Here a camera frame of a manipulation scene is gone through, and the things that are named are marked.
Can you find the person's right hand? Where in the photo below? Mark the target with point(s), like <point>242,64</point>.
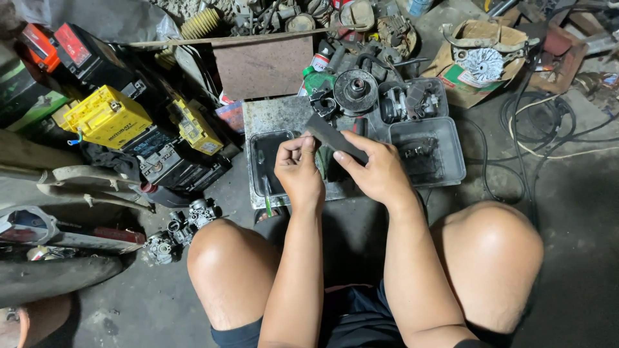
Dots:
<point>387,176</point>

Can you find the person's left hand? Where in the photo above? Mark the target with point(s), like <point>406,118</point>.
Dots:
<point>300,183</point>

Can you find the dark grey sandpaper strip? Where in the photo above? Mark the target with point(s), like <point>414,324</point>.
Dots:
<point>333,137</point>

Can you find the black plastic tray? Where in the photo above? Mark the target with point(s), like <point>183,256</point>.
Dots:
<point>265,159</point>

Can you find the black sandal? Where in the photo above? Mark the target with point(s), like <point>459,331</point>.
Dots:
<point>271,215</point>

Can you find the grey metal sheet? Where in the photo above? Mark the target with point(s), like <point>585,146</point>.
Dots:
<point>275,116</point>

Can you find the grey tub with engine parts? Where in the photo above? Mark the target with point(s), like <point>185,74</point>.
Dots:
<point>411,99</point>

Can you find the round metal clutch pulley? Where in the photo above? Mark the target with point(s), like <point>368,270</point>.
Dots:
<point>356,91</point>

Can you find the silver carburetor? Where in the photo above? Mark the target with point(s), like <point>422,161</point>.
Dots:
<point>160,249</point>
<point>180,231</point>
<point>201,212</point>

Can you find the person's left leg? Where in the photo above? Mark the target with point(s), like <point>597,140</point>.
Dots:
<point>232,270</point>

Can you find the person's leg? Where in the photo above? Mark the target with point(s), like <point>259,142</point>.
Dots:
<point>232,270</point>
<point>488,261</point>

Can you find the white spray can green cap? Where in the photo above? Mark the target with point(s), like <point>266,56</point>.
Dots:
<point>317,72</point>

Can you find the small yellow battery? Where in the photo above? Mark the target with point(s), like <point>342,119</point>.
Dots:
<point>196,128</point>

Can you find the brown board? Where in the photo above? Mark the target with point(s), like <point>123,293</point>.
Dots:
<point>263,67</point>

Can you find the person's right leg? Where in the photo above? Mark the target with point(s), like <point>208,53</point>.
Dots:
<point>488,261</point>

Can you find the black battery white print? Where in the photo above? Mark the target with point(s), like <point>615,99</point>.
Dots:
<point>169,162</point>

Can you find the cardboard box with parts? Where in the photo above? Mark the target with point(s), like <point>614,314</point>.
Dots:
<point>476,63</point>

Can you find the dark blue shorts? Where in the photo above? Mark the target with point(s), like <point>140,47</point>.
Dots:
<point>358,319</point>

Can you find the white cooling fan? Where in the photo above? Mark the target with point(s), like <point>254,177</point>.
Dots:
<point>479,64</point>

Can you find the heap of engine parts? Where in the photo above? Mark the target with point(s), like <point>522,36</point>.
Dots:
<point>338,24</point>

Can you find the long wooden stick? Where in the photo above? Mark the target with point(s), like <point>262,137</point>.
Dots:
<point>217,40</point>

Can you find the yellow ribbed rubber boot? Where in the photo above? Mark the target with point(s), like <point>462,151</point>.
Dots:
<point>199,23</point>

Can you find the large yellow battery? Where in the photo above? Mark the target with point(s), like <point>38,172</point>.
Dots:
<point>107,117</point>

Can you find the beige plastic fairing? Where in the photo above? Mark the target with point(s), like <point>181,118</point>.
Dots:
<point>92,181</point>

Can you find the silver exhaust muffler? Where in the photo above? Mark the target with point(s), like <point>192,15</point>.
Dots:
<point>63,232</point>

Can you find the black battery red label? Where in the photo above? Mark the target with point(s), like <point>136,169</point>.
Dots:
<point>87,55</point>

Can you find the grey tarp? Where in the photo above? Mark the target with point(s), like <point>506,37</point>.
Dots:
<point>106,17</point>

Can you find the black tyre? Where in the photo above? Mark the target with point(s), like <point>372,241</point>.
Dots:
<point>53,278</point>

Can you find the green carton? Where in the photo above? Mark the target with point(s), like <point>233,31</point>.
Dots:
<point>26,104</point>

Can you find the orange battery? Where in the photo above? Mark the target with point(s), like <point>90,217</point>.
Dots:
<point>41,48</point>

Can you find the black metal bracket part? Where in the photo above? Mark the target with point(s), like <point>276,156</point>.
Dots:
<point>323,104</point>

